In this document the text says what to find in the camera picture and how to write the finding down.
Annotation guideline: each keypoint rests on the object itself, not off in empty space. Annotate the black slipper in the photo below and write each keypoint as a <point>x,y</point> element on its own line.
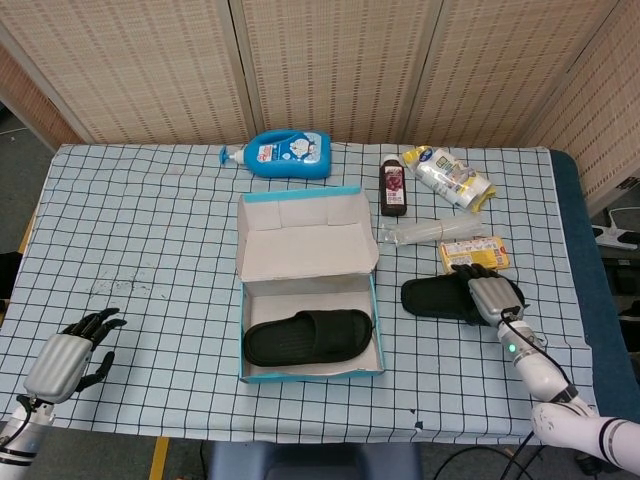
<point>435,300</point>
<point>300,342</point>

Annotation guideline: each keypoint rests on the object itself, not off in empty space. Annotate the yellow flat packet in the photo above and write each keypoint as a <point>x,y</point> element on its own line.
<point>475,252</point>

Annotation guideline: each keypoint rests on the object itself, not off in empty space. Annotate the dark juice bottle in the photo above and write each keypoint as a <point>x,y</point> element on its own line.
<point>395,190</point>

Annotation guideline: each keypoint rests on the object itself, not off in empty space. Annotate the blue padded table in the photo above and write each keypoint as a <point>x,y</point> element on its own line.
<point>575,225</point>

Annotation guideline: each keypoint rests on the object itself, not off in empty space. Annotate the white yellow plastic package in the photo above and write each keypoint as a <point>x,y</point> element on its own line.
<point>450,175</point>

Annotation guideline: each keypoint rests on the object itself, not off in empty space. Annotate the white chair base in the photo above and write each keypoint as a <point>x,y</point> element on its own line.
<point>617,232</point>

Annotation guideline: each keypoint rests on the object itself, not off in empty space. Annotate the woven folding screen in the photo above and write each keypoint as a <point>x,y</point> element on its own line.
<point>325,65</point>

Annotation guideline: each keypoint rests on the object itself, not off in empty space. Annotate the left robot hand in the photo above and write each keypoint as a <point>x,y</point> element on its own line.
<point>55,367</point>

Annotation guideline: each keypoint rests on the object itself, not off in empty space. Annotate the checkered tablecloth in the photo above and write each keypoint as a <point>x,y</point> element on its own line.
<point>150,225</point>

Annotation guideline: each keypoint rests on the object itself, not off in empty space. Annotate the blue cardboard shoe box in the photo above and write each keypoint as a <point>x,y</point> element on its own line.
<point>300,245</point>

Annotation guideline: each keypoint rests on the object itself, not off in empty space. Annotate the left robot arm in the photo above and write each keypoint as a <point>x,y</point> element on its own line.
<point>22,435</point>

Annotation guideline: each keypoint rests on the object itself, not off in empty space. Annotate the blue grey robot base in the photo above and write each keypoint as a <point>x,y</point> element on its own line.
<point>300,462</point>

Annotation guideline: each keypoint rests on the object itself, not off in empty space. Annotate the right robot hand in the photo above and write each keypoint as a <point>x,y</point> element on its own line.
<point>495,300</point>

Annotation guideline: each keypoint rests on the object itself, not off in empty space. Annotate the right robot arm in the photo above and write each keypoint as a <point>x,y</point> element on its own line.
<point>542,375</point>

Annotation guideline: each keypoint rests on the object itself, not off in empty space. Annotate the blue detergent pump bottle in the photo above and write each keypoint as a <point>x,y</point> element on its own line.
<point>290,155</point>

